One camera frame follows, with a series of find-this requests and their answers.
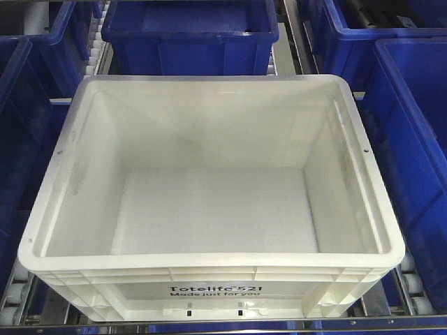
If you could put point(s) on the white plastic tote bin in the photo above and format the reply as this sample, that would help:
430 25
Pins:
212 198

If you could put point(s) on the blue bin behind tote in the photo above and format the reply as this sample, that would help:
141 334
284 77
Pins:
191 37

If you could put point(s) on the blue bin far right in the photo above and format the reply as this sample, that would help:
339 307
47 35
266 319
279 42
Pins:
402 71

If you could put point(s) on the blue bin far left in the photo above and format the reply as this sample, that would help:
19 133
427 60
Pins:
45 47

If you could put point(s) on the right roller track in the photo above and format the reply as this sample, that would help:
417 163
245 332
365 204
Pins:
411 289

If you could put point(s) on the roller track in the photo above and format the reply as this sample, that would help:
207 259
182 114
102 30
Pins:
411 289
20 298

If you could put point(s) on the left roller track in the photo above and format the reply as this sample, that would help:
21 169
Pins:
20 298

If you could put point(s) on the metal shelf front rail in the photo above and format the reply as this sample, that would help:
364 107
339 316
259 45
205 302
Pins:
414 325

